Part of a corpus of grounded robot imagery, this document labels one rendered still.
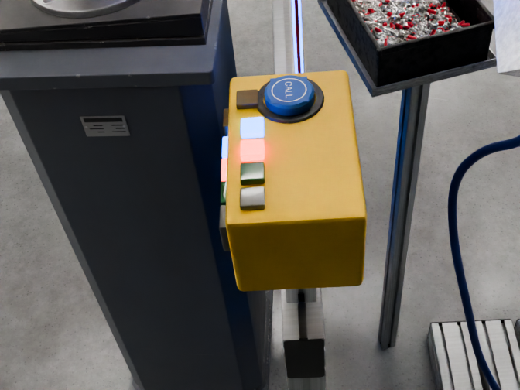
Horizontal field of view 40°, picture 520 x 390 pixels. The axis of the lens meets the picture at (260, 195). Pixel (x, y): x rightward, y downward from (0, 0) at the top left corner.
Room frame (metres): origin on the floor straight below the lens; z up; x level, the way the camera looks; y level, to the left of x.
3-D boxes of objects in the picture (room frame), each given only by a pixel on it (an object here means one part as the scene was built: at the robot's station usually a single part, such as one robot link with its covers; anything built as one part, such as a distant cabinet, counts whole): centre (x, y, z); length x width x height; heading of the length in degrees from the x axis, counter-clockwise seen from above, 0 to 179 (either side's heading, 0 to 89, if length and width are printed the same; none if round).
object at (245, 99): (0.44, 0.00, 1.08); 0.02 x 0.02 x 0.01; 85
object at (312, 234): (0.39, -0.03, 1.02); 0.16 x 0.10 x 0.11; 175
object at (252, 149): (0.38, 0.00, 1.08); 0.02 x 0.02 x 0.01; 85
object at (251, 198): (0.33, 0.01, 1.08); 0.02 x 0.02 x 0.01; 85
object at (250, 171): (0.36, 0.00, 1.08); 0.02 x 0.02 x 0.01; 85
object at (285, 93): (0.43, -0.03, 1.08); 0.04 x 0.04 x 0.02
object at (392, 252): (0.78, -0.24, 0.40); 0.03 x 0.03 x 0.80; 10
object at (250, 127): (0.40, 0.00, 1.08); 0.02 x 0.02 x 0.01; 85
